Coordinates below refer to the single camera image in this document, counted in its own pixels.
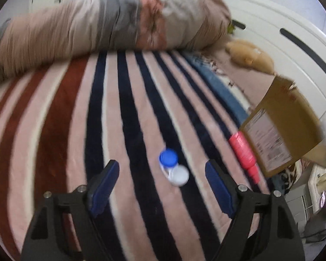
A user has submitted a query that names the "tan plush toy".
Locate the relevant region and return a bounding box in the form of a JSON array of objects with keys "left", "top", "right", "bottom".
[{"left": 225, "top": 40, "right": 276, "bottom": 75}]

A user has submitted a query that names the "blue patterned bedsheet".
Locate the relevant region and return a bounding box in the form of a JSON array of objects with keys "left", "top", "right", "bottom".
[{"left": 183, "top": 52, "right": 250, "bottom": 125}]

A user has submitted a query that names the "red tube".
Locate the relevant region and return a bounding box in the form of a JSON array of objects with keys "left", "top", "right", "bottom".
[{"left": 228, "top": 131, "right": 261, "bottom": 184}]

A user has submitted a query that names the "cardboard box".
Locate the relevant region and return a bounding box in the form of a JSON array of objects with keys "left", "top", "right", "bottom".
[{"left": 238, "top": 75, "right": 326, "bottom": 178}]

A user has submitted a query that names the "beige and grey rolled quilt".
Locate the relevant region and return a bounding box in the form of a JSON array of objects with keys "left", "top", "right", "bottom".
[{"left": 0, "top": 0, "right": 232, "bottom": 89}]

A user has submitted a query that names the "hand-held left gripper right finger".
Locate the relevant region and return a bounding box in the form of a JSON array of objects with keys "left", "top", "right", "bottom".
[{"left": 205, "top": 160, "right": 306, "bottom": 261}]

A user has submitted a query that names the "striped blanket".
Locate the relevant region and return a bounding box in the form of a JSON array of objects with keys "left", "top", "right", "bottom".
[{"left": 0, "top": 49, "right": 272, "bottom": 261}]

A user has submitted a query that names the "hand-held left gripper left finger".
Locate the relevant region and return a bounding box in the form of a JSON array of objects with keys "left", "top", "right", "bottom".
[{"left": 21, "top": 160, "right": 120, "bottom": 261}]

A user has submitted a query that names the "white cabinet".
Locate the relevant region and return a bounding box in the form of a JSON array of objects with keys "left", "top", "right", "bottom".
[{"left": 285, "top": 160, "right": 326, "bottom": 240}]

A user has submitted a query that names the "white headboard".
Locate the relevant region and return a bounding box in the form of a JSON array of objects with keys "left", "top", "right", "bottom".
[{"left": 217, "top": 0, "right": 326, "bottom": 120}]

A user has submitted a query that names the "blue and white lens case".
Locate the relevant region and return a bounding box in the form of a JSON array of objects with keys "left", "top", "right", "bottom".
[{"left": 159, "top": 148, "right": 190, "bottom": 187}]

